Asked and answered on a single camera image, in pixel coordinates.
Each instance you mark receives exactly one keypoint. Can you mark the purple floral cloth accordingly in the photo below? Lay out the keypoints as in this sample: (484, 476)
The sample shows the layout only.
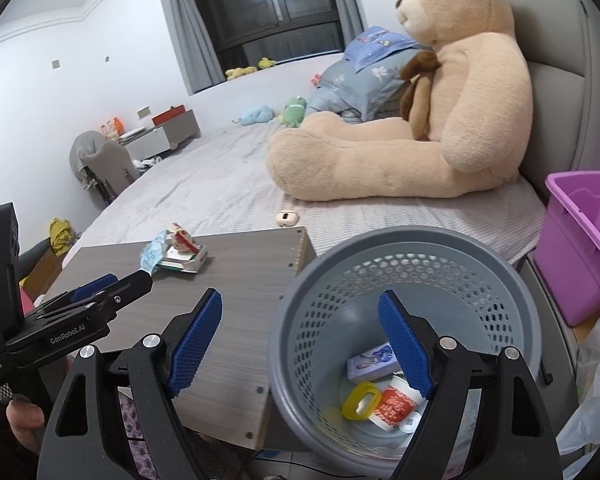
(140, 445)

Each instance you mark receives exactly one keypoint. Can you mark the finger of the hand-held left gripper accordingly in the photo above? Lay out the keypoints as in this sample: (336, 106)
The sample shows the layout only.
(97, 285)
(130, 287)

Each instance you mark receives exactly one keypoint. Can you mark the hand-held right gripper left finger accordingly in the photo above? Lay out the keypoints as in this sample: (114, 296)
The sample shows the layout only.
(195, 345)

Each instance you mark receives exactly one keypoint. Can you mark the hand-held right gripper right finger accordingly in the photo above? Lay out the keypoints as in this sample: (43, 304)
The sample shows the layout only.
(405, 345)

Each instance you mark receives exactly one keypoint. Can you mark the green frog plush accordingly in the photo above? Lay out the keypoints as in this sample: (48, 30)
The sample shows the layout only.
(294, 110)

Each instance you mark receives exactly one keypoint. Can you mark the white drawer cabinet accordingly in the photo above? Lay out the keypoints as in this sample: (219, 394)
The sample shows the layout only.
(160, 137)

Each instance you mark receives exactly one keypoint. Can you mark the small white printed box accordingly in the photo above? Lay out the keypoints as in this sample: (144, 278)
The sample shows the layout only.
(367, 365)

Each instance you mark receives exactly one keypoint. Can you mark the small brown plush toy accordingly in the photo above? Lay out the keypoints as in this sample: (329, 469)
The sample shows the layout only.
(415, 85)

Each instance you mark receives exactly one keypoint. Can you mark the person's left hand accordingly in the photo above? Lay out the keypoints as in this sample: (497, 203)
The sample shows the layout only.
(25, 422)

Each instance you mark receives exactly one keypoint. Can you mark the purple plastic bin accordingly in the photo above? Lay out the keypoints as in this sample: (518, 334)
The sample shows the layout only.
(580, 260)

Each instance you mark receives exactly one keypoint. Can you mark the small red toy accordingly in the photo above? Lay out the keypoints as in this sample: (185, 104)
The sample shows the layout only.
(316, 79)

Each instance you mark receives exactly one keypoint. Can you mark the grey curtain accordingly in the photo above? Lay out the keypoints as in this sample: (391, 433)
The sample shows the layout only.
(190, 35)
(347, 0)

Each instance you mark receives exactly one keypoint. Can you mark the yellow cloth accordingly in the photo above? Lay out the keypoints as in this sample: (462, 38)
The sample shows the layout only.
(61, 237)

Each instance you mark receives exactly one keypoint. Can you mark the grey perforated plastic basket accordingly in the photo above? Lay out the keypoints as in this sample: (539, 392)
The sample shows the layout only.
(330, 280)

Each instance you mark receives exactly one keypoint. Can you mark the light blue plush toy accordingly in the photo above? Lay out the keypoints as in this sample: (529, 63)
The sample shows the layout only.
(252, 116)

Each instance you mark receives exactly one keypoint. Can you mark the large beige teddy bear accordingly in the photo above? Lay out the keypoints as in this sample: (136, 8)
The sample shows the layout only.
(380, 160)

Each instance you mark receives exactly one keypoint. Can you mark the cardboard box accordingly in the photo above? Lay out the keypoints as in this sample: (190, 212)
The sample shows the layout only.
(42, 272)

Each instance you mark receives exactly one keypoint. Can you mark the grey chair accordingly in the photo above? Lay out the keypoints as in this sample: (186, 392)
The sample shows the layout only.
(105, 165)

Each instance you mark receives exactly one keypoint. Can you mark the orange bottles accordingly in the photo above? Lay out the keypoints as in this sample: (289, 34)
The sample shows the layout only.
(112, 130)

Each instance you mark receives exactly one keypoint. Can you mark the red and yellow snack packet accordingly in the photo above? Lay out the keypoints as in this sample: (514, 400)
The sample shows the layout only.
(184, 240)

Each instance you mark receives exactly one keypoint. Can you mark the yellow plush toy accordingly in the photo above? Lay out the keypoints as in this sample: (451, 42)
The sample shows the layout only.
(266, 63)
(240, 73)

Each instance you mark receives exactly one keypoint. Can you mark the bed with grey sheet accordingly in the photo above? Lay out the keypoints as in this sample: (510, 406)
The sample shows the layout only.
(205, 185)

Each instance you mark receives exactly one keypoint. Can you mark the grey blue flowered pillow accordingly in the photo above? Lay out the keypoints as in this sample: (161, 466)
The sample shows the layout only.
(350, 90)

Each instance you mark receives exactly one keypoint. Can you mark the grey padded headboard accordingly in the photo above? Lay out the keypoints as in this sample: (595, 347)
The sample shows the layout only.
(560, 110)

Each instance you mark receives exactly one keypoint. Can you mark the yellow square lidded container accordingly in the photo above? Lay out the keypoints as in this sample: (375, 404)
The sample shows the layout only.
(350, 402)

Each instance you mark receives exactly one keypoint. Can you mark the light blue printed pouch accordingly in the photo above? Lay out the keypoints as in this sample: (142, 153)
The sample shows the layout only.
(152, 255)

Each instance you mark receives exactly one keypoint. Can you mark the red and white paper cup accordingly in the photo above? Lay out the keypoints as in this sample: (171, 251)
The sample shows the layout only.
(395, 405)

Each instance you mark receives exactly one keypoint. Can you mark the blue patterned pillow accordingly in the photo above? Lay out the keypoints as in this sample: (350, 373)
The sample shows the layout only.
(380, 47)

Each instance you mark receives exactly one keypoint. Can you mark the flat green and white box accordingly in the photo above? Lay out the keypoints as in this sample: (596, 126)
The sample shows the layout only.
(185, 262)

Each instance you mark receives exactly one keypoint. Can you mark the small beige device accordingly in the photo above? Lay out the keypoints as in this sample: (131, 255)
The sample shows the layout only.
(286, 218)

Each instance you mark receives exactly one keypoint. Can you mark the wall outlet plate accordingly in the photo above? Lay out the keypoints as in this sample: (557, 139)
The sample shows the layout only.
(144, 112)

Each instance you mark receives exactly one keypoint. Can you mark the dark window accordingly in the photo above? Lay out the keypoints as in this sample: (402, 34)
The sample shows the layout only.
(260, 20)

